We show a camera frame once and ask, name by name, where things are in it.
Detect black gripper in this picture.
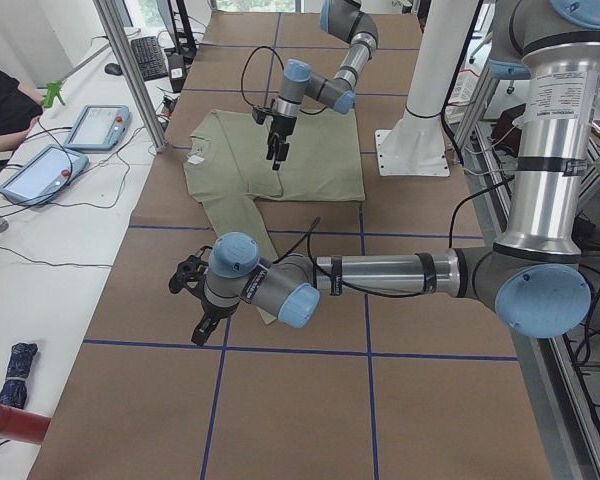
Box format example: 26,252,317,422
191,295,240,346
266,113,296,171

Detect olive green long-sleeve shirt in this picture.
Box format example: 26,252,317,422
182,106,366,327

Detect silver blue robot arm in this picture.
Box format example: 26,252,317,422
188,1,600,345
252,1,379,171

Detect white paper price tag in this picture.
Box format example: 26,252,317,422
187,155,204,165

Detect black keyboard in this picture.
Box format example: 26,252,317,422
130,36,168,81

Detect far teach pendant tablet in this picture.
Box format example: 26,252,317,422
64,105,130,153

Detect teach pendant tablet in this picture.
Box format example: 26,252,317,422
0,145,88,206
64,105,130,153

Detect black computer mouse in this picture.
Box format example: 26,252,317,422
104,63,123,76

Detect folded dark blue umbrella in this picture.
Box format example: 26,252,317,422
0,342,38,409

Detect red cylinder tube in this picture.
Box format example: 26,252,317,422
0,403,51,445

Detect near teach pendant tablet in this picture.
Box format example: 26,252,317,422
0,145,88,206

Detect green plastic clamp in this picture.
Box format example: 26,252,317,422
41,80,66,109

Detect person in black shirt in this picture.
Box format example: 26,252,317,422
0,70,44,152

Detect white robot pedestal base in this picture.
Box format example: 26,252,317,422
376,0,482,177

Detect aluminium frame post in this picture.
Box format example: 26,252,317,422
93,0,167,153

